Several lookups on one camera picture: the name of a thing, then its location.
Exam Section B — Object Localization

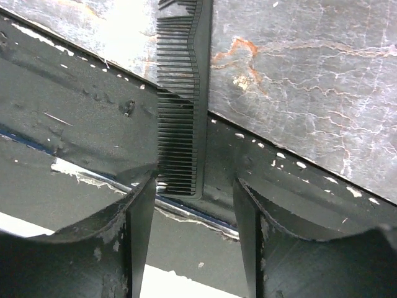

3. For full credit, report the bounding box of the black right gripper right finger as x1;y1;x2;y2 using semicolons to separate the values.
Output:
233;178;396;297

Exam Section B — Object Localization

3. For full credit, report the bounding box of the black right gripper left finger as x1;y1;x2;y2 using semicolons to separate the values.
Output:
1;176;155;297

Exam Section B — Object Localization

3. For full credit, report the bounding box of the black barber comb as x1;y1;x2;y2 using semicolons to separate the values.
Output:
156;1;213;200

